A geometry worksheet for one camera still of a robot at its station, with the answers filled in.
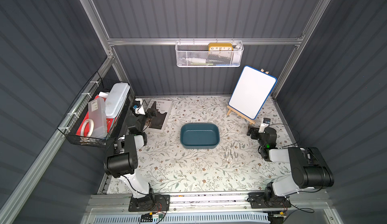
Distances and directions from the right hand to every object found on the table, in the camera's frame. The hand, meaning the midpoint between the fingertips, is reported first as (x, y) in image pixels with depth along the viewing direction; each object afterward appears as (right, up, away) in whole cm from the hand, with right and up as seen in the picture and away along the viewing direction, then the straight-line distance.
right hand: (261, 126), depth 93 cm
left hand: (-68, +16, -6) cm, 70 cm away
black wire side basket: (-92, +4, -32) cm, 98 cm away
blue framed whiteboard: (-7, +22, -5) cm, 24 cm away
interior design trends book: (-66, +1, +7) cm, 66 cm away
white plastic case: (-82, +18, -16) cm, 85 cm away
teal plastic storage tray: (-38, -7, +7) cm, 40 cm away
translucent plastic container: (-86, +9, -25) cm, 90 cm away
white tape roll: (-84, +3, -30) cm, 90 cm away
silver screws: (-19, -15, -2) cm, 24 cm away
